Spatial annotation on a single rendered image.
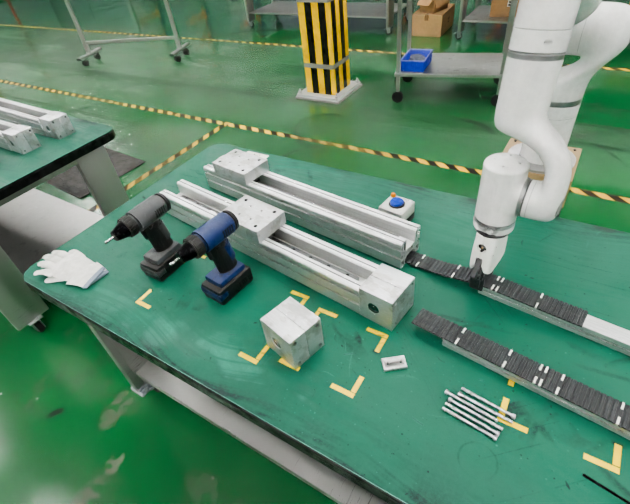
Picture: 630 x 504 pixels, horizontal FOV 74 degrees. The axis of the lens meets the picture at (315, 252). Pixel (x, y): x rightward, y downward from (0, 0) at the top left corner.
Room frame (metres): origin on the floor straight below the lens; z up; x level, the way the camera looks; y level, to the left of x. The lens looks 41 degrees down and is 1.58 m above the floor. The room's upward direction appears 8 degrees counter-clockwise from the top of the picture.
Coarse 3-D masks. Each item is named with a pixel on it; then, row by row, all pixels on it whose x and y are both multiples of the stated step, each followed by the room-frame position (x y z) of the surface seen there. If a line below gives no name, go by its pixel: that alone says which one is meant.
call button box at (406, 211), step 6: (390, 198) 1.05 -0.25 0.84; (402, 198) 1.04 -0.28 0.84; (384, 204) 1.02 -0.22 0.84; (390, 204) 1.01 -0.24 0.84; (408, 204) 1.00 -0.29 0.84; (414, 204) 1.01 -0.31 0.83; (384, 210) 1.00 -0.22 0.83; (390, 210) 0.99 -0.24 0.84; (396, 210) 0.98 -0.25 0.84; (402, 210) 0.98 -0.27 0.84; (408, 210) 0.99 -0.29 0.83; (396, 216) 0.97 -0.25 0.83; (402, 216) 0.96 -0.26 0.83; (408, 216) 0.99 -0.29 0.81
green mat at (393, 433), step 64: (384, 192) 1.17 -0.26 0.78; (128, 256) 1.02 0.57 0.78; (448, 256) 0.83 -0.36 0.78; (512, 256) 0.79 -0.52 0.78; (576, 256) 0.76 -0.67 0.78; (128, 320) 0.75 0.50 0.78; (192, 320) 0.72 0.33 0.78; (256, 320) 0.69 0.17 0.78; (512, 320) 0.59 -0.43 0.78; (256, 384) 0.51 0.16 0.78; (320, 384) 0.49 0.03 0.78; (384, 384) 0.47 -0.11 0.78; (448, 384) 0.45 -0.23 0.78; (320, 448) 0.36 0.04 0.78; (384, 448) 0.34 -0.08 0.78; (448, 448) 0.33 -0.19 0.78; (512, 448) 0.31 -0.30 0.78; (576, 448) 0.30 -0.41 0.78
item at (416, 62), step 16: (400, 0) 3.71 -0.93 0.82; (512, 0) 3.81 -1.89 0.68; (400, 16) 3.71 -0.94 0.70; (512, 16) 3.36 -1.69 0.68; (400, 32) 3.71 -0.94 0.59; (400, 48) 3.71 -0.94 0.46; (400, 64) 3.73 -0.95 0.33; (416, 64) 3.66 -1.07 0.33; (432, 64) 3.80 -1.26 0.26; (448, 64) 3.74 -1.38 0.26; (464, 64) 3.69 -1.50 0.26; (480, 64) 3.64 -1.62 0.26; (496, 64) 3.59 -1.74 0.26; (496, 80) 3.82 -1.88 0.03; (400, 96) 3.70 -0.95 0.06; (496, 96) 3.36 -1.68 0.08
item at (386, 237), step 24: (240, 192) 1.25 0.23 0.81; (264, 192) 1.15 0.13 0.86; (288, 192) 1.18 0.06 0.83; (312, 192) 1.10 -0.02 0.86; (288, 216) 1.08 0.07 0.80; (312, 216) 1.01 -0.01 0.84; (336, 216) 0.96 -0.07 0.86; (360, 216) 0.98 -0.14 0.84; (384, 216) 0.93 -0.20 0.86; (336, 240) 0.95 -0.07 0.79; (360, 240) 0.89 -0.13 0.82; (384, 240) 0.84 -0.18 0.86; (408, 240) 0.86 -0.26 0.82
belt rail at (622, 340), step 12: (504, 300) 0.64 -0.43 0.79; (528, 312) 0.60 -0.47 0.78; (540, 312) 0.58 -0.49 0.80; (564, 324) 0.55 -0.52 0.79; (588, 324) 0.53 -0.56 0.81; (600, 324) 0.52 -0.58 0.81; (612, 324) 0.52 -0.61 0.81; (588, 336) 0.51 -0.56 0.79; (600, 336) 0.50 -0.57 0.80; (612, 336) 0.49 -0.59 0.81; (624, 336) 0.49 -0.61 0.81; (612, 348) 0.48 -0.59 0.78; (624, 348) 0.47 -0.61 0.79
